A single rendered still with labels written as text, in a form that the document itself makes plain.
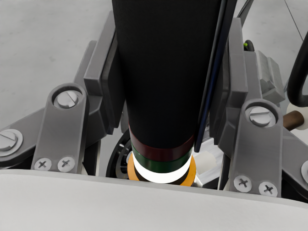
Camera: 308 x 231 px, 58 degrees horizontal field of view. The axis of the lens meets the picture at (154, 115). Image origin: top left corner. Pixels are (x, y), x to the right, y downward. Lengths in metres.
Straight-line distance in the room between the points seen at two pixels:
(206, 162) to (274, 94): 0.41
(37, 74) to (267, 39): 1.96
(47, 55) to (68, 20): 0.50
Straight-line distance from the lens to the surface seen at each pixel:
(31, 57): 2.58
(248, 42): 0.71
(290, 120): 0.25
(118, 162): 0.40
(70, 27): 2.80
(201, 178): 0.21
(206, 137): 0.54
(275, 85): 0.61
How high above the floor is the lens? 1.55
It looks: 53 degrees down
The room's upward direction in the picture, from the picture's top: 1 degrees counter-clockwise
